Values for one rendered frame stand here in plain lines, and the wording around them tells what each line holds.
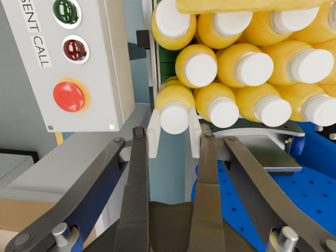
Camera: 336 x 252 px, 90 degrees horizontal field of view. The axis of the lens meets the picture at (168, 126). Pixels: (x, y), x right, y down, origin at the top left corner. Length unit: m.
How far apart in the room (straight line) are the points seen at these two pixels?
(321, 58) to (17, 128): 2.00
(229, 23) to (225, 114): 0.11
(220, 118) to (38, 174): 0.60
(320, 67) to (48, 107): 0.34
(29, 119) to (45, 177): 1.25
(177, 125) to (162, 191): 1.63
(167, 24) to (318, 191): 0.36
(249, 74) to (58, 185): 0.58
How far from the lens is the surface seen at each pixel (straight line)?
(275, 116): 0.27
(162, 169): 1.66
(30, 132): 1.94
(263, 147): 0.41
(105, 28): 0.22
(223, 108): 0.24
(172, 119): 0.21
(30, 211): 0.55
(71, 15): 0.22
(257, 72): 0.24
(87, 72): 0.22
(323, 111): 0.30
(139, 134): 0.15
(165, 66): 0.40
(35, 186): 0.66
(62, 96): 0.23
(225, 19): 0.23
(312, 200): 0.37
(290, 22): 0.25
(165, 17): 0.22
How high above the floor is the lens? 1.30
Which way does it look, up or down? 66 degrees down
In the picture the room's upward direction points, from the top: 173 degrees counter-clockwise
